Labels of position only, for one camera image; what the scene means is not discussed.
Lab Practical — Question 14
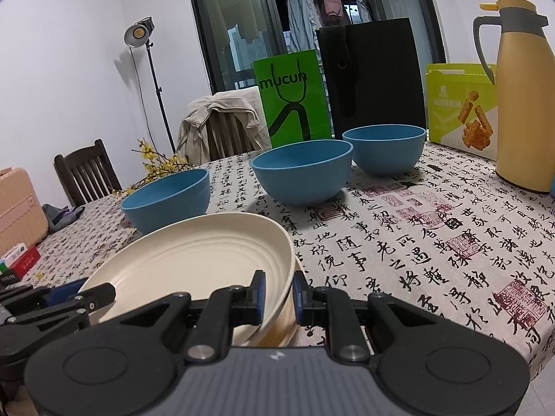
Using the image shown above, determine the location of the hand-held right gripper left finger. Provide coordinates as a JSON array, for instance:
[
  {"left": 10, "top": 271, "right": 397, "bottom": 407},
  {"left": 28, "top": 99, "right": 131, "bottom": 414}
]
[{"left": 117, "top": 270, "right": 267, "bottom": 362}]

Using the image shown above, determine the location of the blue bowl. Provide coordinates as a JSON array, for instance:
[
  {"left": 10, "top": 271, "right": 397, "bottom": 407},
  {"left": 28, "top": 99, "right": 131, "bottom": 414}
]
[
  {"left": 120, "top": 168, "right": 211, "bottom": 235},
  {"left": 251, "top": 140, "right": 354, "bottom": 206},
  {"left": 342, "top": 125, "right": 426, "bottom": 176}
]

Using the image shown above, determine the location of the yellow-green snack box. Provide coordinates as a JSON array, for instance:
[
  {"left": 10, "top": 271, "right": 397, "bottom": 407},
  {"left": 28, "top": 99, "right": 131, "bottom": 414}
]
[{"left": 425, "top": 63, "right": 499, "bottom": 161}]

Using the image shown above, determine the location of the white blue box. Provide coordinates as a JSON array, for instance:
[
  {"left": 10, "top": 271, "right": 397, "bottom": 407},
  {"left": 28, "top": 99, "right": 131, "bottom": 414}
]
[{"left": 2, "top": 245, "right": 29, "bottom": 263}]

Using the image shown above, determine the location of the yellow flower branch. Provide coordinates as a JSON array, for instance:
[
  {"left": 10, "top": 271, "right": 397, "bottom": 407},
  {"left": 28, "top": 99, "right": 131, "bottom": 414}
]
[{"left": 110, "top": 139, "right": 194, "bottom": 196}]

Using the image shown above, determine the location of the wooden chair with jacket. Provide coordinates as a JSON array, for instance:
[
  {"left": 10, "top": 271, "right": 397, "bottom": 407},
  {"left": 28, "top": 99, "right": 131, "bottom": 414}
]
[{"left": 207, "top": 110, "right": 261, "bottom": 161}]

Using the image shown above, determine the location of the red box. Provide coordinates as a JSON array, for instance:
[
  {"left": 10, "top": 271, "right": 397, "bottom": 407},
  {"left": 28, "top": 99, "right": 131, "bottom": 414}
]
[{"left": 0, "top": 246, "right": 41, "bottom": 287}]

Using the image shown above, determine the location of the studio light on stand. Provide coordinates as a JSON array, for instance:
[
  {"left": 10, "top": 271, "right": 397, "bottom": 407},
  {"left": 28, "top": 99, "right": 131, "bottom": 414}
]
[{"left": 124, "top": 16, "right": 177, "bottom": 155}]

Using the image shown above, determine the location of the calligraphy printed tablecloth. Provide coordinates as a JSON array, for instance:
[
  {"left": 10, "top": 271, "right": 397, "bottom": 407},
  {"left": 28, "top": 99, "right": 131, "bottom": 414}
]
[{"left": 0, "top": 139, "right": 555, "bottom": 399}]

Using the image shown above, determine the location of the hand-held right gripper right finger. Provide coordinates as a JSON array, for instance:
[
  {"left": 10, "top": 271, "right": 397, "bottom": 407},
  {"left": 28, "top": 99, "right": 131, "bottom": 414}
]
[{"left": 291, "top": 271, "right": 438, "bottom": 364}]

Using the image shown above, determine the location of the light blue hanging shirt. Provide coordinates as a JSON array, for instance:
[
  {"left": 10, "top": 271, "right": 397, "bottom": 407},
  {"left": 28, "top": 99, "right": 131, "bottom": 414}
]
[{"left": 286, "top": 0, "right": 324, "bottom": 53}]

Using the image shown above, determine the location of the black paper bag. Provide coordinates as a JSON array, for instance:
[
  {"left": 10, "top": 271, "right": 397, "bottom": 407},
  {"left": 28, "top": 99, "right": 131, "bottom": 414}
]
[{"left": 315, "top": 0, "right": 428, "bottom": 139}]

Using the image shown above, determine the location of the green paper bag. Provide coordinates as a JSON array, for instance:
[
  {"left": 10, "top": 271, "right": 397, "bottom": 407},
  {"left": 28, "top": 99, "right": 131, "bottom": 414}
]
[{"left": 253, "top": 50, "right": 331, "bottom": 149}]

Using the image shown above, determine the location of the cream plate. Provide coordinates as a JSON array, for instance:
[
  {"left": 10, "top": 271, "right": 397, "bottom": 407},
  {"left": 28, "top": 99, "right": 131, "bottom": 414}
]
[
  {"left": 79, "top": 213, "right": 292, "bottom": 347},
  {"left": 256, "top": 251, "right": 305, "bottom": 348}
]

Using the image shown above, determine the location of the grey purple cloth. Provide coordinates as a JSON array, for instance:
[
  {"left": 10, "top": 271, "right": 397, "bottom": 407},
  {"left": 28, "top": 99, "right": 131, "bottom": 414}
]
[{"left": 42, "top": 203, "right": 86, "bottom": 234}]

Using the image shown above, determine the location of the yellow thermos jug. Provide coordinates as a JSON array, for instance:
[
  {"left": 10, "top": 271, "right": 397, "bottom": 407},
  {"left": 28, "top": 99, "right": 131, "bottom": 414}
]
[{"left": 472, "top": 0, "right": 555, "bottom": 193}]

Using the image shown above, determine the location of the beige jacket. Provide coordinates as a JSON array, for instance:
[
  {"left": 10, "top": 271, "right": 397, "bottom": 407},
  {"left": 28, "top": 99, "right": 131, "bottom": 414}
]
[{"left": 176, "top": 87, "right": 272, "bottom": 167}]

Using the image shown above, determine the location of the dark wooden chair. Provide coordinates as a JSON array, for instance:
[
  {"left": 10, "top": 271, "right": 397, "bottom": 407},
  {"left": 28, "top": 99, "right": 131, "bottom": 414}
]
[{"left": 53, "top": 139, "right": 123, "bottom": 207}]

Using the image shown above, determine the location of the pink small suitcase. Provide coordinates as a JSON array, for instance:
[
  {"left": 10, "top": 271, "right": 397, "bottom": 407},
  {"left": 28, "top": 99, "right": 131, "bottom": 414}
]
[{"left": 0, "top": 167, "right": 48, "bottom": 254}]

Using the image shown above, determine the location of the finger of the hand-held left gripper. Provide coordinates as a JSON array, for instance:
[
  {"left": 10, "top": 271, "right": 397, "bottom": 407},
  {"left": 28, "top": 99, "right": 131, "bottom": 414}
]
[
  {"left": 0, "top": 279, "right": 87, "bottom": 313},
  {"left": 6, "top": 283, "right": 117, "bottom": 326}
]

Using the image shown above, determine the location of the black framed glass door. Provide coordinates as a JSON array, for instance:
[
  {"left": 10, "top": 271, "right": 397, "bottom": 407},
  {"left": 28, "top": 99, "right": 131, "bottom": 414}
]
[{"left": 186, "top": 0, "right": 447, "bottom": 96}]

